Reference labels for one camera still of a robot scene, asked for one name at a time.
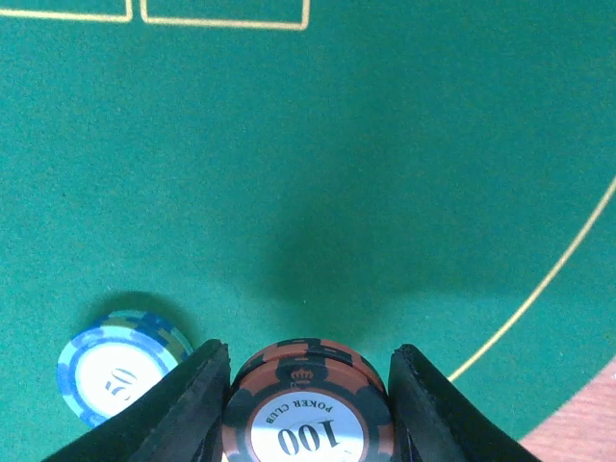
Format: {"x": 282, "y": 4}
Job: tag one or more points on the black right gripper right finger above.
{"x": 435, "y": 422}

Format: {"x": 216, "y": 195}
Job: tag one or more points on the blue 50 chip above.
{"x": 114, "y": 362}

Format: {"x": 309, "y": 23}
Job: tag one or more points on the round green poker mat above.
{"x": 423, "y": 172}

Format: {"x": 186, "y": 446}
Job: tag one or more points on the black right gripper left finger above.
{"x": 178, "y": 420}

